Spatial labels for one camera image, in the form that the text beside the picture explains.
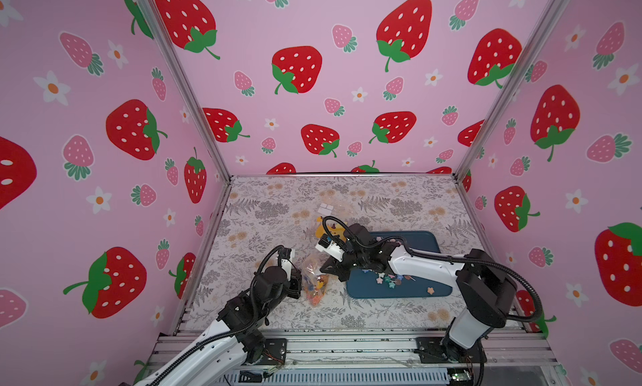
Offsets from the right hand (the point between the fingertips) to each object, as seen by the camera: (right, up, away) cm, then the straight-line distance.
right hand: (320, 273), depth 79 cm
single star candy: (+38, -7, +4) cm, 39 cm away
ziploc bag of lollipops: (-2, -3, +1) cm, 3 cm away
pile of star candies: (+25, -5, +9) cm, 27 cm away
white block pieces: (+1, +20, +25) cm, 32 cm away
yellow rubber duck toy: (+5, +15, -12) cm, 20 cm away
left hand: (-5, +1, -1) cm, 6 cm away
